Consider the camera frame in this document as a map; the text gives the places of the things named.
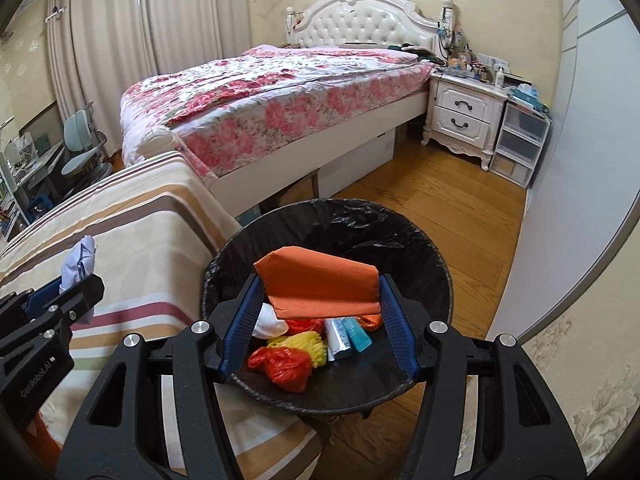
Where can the black-lined trash bin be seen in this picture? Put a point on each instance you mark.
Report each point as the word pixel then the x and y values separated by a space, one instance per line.
pixel 350 240

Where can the clear plastic drawer unit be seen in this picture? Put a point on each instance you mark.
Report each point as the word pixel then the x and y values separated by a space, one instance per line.
pixel 520 145

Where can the orange plastic bag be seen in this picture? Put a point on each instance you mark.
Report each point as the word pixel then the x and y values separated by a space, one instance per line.
pixel 320 280

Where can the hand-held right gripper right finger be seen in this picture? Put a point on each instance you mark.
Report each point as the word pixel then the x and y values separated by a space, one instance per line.
pixel 395 325

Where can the grey study desk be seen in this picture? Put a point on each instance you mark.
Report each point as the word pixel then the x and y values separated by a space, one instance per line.
pixel 40 160

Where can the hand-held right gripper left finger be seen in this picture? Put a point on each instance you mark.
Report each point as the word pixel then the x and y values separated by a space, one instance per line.
pixel 242 330

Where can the red plastic bag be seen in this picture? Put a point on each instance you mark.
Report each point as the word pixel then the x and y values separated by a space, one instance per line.
pixel 285 367

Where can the grey pouch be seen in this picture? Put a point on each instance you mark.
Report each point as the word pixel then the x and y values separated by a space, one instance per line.
pixel 336 342

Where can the blue plastic crate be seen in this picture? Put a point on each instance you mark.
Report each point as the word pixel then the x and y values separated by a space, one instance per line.
pixel 40 210

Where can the floral quilt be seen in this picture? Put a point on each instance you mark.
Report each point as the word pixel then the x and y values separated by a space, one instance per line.
pixel 280 90

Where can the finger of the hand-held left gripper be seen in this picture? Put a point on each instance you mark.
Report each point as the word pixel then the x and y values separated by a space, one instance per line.
pixel 85 292
pixel 45 295

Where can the dark framed board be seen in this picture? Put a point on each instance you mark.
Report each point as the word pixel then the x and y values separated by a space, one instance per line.
pixel 42 117

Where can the lilac glove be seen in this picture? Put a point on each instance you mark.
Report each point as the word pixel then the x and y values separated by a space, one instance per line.
pixel 80 260

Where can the red foam net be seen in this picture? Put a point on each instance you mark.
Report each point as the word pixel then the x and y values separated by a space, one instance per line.
pixel 302 326

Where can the teal box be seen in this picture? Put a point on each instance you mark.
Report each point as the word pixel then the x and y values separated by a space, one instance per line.
pixel 527 97

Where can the beige curtain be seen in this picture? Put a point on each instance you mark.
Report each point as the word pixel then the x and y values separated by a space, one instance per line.
pixel 100 60
pixel 200 15

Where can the cluster of small bottles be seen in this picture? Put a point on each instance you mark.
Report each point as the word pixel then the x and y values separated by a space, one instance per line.
pixel 470 67

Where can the grey-blue desk chair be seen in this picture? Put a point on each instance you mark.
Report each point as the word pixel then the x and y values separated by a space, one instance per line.
pixel 75 125

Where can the white nightstand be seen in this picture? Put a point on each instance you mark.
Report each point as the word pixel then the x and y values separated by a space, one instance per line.
pixel 460 110

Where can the white storage box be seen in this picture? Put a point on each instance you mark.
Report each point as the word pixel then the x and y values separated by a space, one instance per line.
pixel 355 160

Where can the yellow foam net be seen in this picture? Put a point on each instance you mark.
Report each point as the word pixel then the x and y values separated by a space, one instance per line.
pixel 300 345

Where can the white wardrobe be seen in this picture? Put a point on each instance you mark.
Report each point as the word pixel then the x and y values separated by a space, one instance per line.
pixel 590 135

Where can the white paper ball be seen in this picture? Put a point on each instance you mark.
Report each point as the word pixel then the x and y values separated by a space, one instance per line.
pixel 267 322

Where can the white bed with tufted headboard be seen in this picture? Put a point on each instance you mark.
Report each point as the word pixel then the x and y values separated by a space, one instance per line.
pixel 360 25

